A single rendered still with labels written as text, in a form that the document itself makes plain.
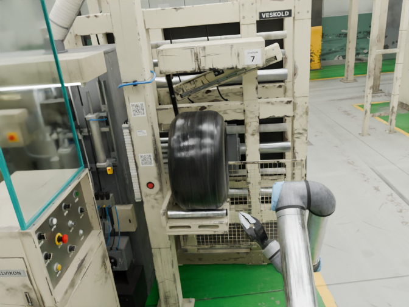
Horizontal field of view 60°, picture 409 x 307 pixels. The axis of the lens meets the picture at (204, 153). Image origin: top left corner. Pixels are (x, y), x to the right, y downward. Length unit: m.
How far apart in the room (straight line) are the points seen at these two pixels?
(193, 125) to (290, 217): 0.74
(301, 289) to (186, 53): 1.35
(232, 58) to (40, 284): 1.44
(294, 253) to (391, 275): 1.84
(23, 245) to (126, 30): 1.06
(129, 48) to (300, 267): 1.26
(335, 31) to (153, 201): 10.18
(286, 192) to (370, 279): 1.75
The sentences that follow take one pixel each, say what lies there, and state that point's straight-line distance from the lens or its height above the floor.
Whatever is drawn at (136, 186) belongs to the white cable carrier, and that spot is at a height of 1.05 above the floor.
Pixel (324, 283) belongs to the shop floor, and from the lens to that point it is 2.95.
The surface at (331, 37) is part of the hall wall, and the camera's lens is 11.73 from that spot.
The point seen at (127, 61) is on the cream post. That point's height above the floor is 1.76.
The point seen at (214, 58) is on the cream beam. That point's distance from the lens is 2.05.
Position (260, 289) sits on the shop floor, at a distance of 2.86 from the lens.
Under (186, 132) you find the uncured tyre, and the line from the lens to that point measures 1.81.
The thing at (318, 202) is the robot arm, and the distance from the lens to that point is 1.45.
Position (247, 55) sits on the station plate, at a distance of 2.04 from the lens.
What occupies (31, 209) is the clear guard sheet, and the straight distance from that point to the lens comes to 1.53.
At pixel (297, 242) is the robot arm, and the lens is 1.37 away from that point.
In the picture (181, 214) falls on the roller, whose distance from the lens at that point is 2.03.
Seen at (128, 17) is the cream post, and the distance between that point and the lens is 1.84.
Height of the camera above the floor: 1.98
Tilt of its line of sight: 22 degrees down
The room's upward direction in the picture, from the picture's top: 5 degrees counter-clockwise
